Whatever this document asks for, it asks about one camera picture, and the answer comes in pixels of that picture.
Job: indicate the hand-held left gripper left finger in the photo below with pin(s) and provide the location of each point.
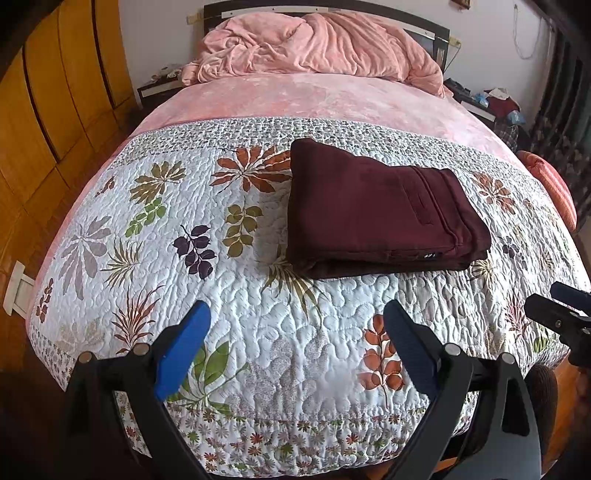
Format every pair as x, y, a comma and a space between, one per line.
180, 355

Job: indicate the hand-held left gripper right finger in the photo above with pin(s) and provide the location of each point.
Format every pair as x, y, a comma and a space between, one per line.
411, 353

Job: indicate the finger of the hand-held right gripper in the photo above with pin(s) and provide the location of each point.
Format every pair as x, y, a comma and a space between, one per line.
565, 295
547, 311

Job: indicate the maroon pants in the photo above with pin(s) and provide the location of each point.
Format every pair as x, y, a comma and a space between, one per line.
369, 207

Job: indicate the person's dark clothing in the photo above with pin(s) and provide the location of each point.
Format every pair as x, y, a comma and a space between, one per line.
541, 385

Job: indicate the floral quilted bedspread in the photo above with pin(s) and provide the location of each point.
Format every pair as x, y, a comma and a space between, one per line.
258, 323

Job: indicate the orange striped cushion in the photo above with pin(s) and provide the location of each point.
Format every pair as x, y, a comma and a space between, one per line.
549, 180

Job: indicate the dark patterned curtain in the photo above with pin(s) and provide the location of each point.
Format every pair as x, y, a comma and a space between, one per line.
568, 115

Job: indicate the pile of clothes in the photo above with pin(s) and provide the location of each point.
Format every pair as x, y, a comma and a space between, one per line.
503, 105

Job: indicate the dark cluttered nightstand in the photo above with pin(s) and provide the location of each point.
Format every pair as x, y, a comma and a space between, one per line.
466, 105

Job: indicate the dark nightstand with white front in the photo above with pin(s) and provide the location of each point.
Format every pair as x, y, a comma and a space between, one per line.
154, 90

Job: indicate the pink bed sheet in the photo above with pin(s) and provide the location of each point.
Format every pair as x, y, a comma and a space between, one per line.
323, 99

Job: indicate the wooden wardrobe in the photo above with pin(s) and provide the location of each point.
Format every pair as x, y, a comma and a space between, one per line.
55, 83

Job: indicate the crumpled pink blanket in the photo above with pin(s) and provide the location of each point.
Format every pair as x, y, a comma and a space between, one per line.
323, 41

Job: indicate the dark bed headboard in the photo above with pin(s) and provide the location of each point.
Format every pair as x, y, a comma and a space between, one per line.
221, 9

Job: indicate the white plastic frame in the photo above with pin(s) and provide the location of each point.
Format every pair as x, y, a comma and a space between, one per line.
18, 288

